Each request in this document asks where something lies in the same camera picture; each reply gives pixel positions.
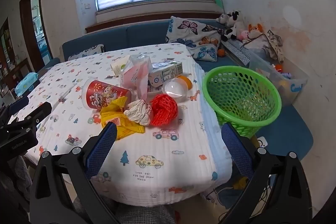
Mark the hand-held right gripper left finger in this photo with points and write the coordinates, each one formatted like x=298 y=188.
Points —
x=102 y=150

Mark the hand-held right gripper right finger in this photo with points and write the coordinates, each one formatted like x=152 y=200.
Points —
x=236 y=150

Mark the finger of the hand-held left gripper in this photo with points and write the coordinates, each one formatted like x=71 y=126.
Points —
x=39 y=111
x=19 y=103

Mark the green plastic basket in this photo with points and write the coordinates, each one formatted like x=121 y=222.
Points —
x=231 y=121

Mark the yellow plastic wrapper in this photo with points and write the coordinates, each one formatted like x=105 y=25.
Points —
x=123 y=124

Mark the white paper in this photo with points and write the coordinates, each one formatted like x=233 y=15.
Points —
x=139 y=112

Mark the red printed paper cup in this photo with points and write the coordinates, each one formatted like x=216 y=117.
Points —
x=105 y=94

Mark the orange-red foam net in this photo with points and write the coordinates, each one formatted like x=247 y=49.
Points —
x=165 y=109

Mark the white bottle with green label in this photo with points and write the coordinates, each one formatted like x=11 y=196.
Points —
x=118 y=68

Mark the pink clear plastic bag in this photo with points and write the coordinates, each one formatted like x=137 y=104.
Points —
x=136 y=74

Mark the clear and orange plastic capsule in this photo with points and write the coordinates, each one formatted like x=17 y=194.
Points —
x=174 y=87

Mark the white milk carton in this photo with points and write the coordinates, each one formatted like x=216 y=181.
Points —
x=168 y=71

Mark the blue wet wipes pack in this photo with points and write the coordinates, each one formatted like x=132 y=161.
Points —
x=26 y=83

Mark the white power strip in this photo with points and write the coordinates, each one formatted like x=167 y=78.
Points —
x=262 y=141

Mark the dark wooden shelf cabinet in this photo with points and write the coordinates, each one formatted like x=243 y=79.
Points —
x=5 y=56

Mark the person's plaid trouser leg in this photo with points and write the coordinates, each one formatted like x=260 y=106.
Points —
x=147 y=213

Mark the small printed pillow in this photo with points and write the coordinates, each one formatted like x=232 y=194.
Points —
x=89 y=52

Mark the clear plastic storage bin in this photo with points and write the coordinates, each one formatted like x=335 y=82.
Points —
x=296 y=87

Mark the small purple toy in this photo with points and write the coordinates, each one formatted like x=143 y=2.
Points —
x=286 y=74

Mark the small orange toy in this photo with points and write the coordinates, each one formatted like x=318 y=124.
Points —
x=278 y=66

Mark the blue patterned cloth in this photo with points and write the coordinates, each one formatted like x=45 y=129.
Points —
x=236 y=52

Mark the small orange ball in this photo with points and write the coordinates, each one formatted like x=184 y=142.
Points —
x=221 y=53

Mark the grey folded cloth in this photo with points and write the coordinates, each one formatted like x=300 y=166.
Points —
x=256 y=43

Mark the beige patterned cloth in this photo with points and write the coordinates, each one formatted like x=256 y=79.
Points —
x=275 y=45

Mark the pink plush toy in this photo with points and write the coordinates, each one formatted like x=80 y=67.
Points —
x=244 y=35

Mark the butterfly print pillow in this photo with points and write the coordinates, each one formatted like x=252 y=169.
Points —
x=194 y=37

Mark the cow plush toy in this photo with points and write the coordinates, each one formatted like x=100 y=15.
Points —
x=233 y=29

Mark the orange fox plush toy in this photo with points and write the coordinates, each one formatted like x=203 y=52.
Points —
x=256 y=29

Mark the blue sofa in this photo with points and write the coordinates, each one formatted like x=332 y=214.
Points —
x=147 y=32

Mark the grey plush toy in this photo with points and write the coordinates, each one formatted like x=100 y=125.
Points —
x=223 y=19

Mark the brown wooden door frame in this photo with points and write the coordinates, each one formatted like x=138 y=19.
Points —
x=25 y=16

